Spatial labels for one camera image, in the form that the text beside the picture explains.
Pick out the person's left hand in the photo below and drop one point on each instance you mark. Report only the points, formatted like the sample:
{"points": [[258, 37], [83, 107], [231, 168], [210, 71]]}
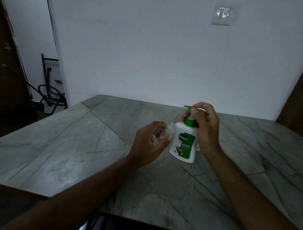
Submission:
{"points": [[144, 149]]}

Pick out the person's right hand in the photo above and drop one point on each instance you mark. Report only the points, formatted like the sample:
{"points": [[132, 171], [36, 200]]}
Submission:
{"points": [[208, 132]]}

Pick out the white spray cap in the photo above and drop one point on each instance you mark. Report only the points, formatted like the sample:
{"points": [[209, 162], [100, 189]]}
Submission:
{"points": [[198, 148]]}

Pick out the white green hand sanitizer bottle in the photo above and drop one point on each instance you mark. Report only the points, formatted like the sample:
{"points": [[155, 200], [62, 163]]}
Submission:
{"points": [[183, 147]]}

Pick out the small clear bottle red label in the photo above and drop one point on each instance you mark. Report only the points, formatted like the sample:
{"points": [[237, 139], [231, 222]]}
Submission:
{"points": [[169, 129]]}

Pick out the person's right forearm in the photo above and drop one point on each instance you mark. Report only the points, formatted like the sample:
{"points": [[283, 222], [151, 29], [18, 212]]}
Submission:
{"points": [[241, 189]]}

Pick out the person's left forearm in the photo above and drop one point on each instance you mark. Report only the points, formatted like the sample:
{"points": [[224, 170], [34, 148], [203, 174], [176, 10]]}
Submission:
{"points": [[75, 199]]}

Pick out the dark brown wooden panel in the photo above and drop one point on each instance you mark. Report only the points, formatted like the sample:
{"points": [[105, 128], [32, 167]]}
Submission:
{"points": [[292, 111]]}

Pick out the dark box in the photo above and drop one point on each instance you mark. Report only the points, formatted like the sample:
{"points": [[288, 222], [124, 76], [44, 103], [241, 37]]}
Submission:
{"points": [[38, 106]]}

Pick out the brown wooden door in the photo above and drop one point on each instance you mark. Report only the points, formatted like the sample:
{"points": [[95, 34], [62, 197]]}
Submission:
{"points": [[11, 71]]}

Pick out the white wall switch plate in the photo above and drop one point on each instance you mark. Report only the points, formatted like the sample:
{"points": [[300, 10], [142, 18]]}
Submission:
{"points": [[221, 14]]}

